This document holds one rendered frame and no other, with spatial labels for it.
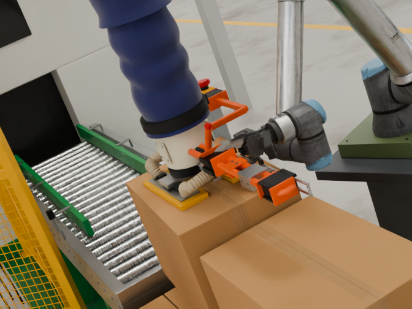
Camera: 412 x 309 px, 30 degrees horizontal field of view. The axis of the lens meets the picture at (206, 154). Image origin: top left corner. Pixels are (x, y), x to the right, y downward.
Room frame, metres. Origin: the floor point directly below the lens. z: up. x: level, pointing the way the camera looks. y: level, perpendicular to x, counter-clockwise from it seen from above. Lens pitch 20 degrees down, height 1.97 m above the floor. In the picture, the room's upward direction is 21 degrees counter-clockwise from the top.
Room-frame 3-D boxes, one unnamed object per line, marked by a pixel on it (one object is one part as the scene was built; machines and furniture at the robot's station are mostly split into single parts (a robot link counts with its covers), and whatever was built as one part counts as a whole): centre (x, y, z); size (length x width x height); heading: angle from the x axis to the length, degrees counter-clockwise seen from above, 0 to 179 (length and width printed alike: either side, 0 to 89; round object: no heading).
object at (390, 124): (2.67, -0.72, 0.86); 0.19 x 0.19 x 0.10
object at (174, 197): (2.36, 0.14, 1.04); 0.34 x 0.10 x 0.05; 19
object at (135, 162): (4.25, 0.43, 0.60); 1.60 x 0.11 x 0.09; 19
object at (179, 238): (2.37, 0.04, 0.81); 0.60 x 0.40 x 0.40; 15
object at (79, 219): (4.07, 0.94, 0.60); 1.60 x 0.11 x 0.09; 19
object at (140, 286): (2.72, 0.18, 0.58); 0.70 x 0.03 x 0.06; 109
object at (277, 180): (1.82, -0.14, 1.14); 0.08 x 0.07 x 0.05; 19
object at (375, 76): (2.66, -0.72, 1.00); 0.17 x 0.15 x 0.18; 30
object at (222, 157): (2.15, -0.03, 1.14); 0.10 x 0.08 x 0.06; 109
